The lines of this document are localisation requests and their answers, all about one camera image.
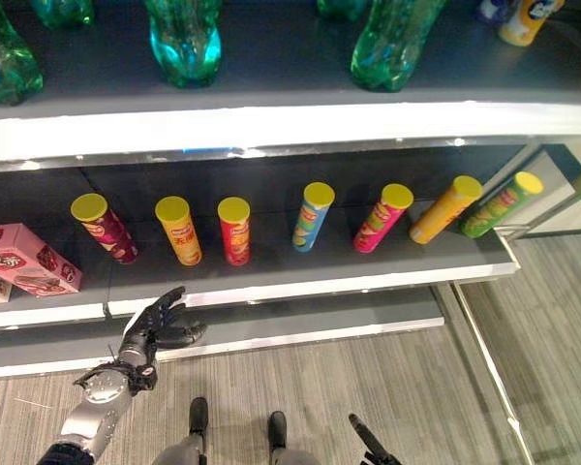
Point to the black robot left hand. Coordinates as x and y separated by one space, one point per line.
167 315

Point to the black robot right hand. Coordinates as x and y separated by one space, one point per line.
368 433

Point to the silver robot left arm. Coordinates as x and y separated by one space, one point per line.
99 402

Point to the yellow chip can red print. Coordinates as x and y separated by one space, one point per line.
181 235

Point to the dark robot right foot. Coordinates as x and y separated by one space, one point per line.
277 428

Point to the dark robot foot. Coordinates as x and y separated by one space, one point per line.
199 414
277 428

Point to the maroon chip can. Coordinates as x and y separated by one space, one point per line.
109 232

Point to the dark robot left foot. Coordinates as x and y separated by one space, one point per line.
199 414

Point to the empty grey shelf board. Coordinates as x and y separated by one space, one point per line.
290 327

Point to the silver robot left leg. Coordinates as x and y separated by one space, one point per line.
181 451

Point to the pink snack box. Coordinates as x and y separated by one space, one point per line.
26 261

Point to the grey shelf board with cans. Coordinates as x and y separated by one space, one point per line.
319 271

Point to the blue chip can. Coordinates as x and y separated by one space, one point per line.
311 220

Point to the pink chip can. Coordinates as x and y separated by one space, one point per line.
380 223

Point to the grey shelf board with bottles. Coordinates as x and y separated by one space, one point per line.
290 123

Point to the plain orange chip can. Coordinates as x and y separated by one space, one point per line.
443 210

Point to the green chip can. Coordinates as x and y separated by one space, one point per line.
498 208

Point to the green plastic bottle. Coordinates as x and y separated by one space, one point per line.
392 48
65 9
186 43
2 63

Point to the yellow can blue logo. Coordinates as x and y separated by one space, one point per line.
528 21

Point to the blue white package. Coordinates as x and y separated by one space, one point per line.
495 9

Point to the metal shelf side frame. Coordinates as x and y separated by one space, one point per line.
479 349

